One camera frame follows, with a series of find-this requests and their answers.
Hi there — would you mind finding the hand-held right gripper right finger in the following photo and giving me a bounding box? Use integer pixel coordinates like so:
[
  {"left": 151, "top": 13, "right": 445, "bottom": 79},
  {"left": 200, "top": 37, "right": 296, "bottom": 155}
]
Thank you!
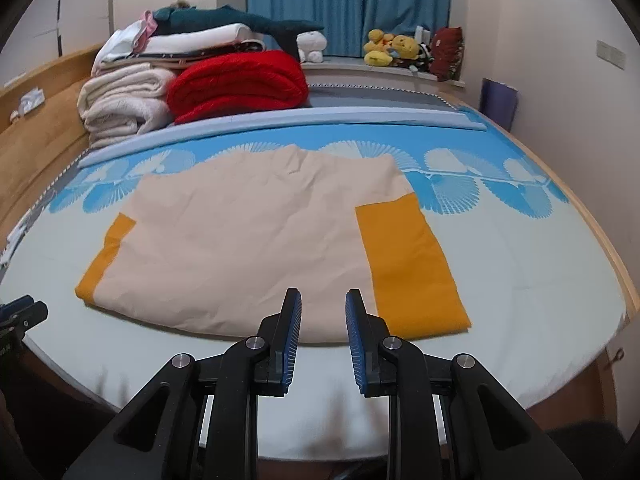
[{"left": 345, "top": 289, "right": 583, "bottom": 480}]

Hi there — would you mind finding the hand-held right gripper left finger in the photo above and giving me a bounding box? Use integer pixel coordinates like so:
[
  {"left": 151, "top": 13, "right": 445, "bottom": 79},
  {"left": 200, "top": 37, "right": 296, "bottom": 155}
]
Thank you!
[{"left": 60, "top": 288, "right": 302, "bottom": 480}]

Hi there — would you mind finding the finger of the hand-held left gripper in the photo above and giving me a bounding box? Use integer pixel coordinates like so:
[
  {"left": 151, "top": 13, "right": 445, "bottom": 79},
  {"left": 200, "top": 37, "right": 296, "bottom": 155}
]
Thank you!
[
  {"left": 0, "top": 296, "right": 35, "bottom": 318},
  {"left": 7, "top": 301, "right": 49, "bottom": 336}
]

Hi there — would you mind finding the beige and mustard hooded jacket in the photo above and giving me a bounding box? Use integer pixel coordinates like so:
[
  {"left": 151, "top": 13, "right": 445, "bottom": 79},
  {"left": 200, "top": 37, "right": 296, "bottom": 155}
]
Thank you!
[{"left": 75, "top": 144, "right": 473, "bottom": 345}]

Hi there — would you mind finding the wooden headboard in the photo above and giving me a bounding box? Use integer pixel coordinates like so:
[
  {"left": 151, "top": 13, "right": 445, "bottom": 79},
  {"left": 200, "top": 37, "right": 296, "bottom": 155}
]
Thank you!
[{"left": 0, "top": 42, "right": 108, "bottom": 241}]

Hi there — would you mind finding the bed with blue patterned sheet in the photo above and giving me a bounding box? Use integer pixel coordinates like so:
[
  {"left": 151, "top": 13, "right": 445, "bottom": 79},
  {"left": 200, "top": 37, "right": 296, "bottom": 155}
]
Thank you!
[{"left": 0, "top": 80, "right": 640, "bottom": 461}]

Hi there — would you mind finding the white fleece folded blanket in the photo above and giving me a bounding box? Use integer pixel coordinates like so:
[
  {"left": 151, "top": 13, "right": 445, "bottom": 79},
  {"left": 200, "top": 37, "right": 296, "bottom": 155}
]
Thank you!
[{"left": 82, "top": 96, "right": 173, "bottom": 150}]

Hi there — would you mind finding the cream folded blanket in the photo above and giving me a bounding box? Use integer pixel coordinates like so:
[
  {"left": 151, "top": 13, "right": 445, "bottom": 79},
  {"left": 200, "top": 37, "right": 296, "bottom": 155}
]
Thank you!
[{"left": 79, "top": 66, "right": 177, "bottom": 113}]

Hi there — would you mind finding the red folded blanket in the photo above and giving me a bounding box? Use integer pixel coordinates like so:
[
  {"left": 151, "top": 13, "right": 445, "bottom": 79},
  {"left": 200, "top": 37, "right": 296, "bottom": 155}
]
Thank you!
[{"left": 166, "top": 50, "right": 310, "bottom": 126}]

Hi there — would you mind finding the window sill ledge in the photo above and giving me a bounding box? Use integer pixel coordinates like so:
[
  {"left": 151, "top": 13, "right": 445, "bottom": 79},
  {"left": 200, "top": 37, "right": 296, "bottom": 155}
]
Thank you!
[{"left": 302, "top": 57, "right": 466, "bottom": 96}]

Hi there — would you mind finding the purple bag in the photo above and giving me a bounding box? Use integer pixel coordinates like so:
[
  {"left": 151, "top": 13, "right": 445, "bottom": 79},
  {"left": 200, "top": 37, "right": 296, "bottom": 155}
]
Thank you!
[{"left": 481, "top": 77, "right": 518, "bottom": 133}]

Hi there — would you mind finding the white folded cloth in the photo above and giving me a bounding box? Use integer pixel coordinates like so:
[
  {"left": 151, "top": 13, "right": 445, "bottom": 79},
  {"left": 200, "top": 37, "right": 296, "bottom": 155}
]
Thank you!
[{"left": 92, "top": 22, "right": 151, "bottom": 73}]

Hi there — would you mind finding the yellow plush toy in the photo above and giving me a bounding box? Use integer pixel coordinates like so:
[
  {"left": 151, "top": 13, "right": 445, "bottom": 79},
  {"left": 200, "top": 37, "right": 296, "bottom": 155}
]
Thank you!
[
  {"left": 390, "top": 34, "right": 421, "bottom": 68},
  {"left": 363, "top": 29, "right": 396, "bottom": 67}
]

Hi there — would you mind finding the white plush toy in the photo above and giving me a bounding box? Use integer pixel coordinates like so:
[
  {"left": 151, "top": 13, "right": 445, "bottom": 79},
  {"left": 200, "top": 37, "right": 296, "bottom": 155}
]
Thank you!
[{"left": 296, "top": 30, "right": 328, "bottom": 63}]

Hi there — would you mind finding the dark patterned folded cloth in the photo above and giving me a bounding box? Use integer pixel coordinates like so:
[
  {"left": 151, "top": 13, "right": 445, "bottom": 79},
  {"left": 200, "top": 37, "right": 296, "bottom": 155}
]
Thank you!
[{"left": 170, "top": 37, "right": 266, "bottom": 68}]

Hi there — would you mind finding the dark red cushion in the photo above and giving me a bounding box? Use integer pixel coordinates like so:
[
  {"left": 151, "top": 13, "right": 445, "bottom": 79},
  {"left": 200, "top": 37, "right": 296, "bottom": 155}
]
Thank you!
[{"left": 429, "top": 26, "right": 465, "bottom": 82}]

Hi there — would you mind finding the white wardrobe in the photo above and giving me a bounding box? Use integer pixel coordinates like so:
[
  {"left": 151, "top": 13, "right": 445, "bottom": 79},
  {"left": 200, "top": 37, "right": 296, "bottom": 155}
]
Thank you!
[{"left": 0, "top": 0, "right": 116, "bottom": 61}]

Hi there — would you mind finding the pink cloth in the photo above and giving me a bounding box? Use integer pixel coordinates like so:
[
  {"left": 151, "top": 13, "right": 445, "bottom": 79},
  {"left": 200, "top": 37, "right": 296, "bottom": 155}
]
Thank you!
[{"left": 137, "top": 10, "right": 158, "bottom": 41}]

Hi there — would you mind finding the white folded quilt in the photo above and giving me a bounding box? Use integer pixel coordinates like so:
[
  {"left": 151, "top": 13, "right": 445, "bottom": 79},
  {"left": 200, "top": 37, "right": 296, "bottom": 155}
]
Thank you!
[{"left": 142, "top": 24, "right": 251, "bottom": 56}]

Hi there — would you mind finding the teal shark plush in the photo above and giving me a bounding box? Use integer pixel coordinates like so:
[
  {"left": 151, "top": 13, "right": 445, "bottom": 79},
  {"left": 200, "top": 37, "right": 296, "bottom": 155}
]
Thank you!
[{"left": 152, "top": 2, "right": 326, "bottom": 56}]

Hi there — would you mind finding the blue curtain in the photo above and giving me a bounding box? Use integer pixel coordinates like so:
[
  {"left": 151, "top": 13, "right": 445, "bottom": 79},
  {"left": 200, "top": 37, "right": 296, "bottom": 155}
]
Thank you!
[{"left": 245, "top": 0, "right": 453, "bottom": 58}]

